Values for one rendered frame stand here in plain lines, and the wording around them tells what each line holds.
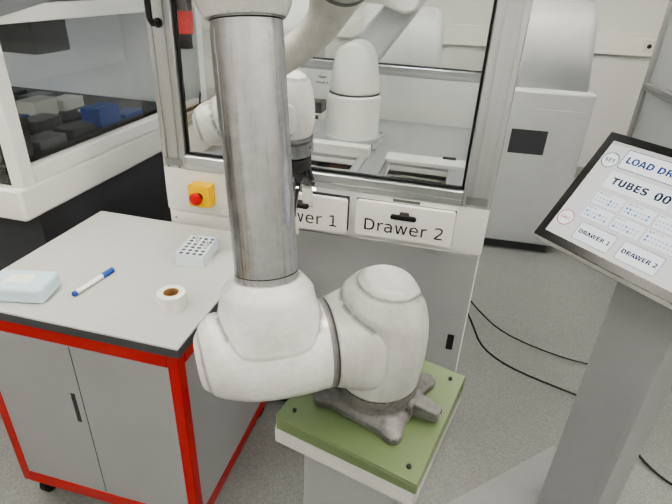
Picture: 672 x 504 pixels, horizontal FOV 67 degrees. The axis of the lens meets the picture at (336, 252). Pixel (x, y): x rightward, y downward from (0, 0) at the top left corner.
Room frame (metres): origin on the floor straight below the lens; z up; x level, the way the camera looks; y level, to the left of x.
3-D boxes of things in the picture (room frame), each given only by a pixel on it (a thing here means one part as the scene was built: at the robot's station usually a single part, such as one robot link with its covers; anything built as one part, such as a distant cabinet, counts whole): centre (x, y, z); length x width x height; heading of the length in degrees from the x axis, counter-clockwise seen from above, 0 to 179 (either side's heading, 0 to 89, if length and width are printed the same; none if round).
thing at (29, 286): (1.07, 0.79, 0.78); 0.15 x 0.10 x 0.04; 90
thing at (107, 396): (1.23, 0.58, 0.38); 0.62 x 0.58 x 0.76; 77
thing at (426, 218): (1.36, -0.20, 0.87); 0.29 x 0.02 x 0.11; 77
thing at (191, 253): (1.30, 0.41, 0.78); 0.12 x 0.08 x 0.04; 173
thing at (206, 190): (1.49, 0.44, 0.88); 0.07 x 0.05 x 0.07; 77
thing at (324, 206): (1.42, 0.11, 0.87); 0.29 x 0.02 x 0.11; 77
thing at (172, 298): (1.05, 0.40, 0.78); 0.07 x 0.07 x 0.04
